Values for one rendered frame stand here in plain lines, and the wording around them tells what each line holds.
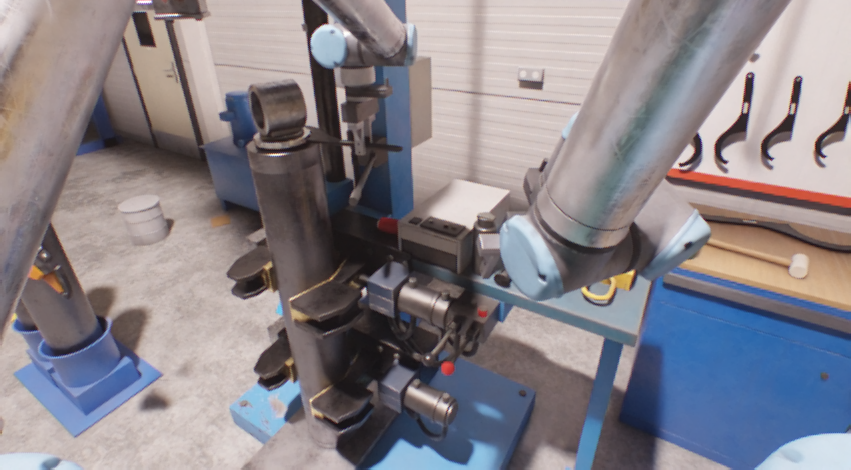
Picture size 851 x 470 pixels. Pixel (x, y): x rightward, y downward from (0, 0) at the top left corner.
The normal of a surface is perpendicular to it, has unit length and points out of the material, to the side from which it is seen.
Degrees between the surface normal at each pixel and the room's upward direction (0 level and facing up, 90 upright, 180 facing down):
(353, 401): 0
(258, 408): 0
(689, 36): 102
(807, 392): 90
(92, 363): 90
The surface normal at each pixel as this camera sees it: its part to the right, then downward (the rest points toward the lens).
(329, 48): -0.29, 0.44
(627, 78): -0.82, 0.33
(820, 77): -0.52, 0.40
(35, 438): -0.02, -0.89
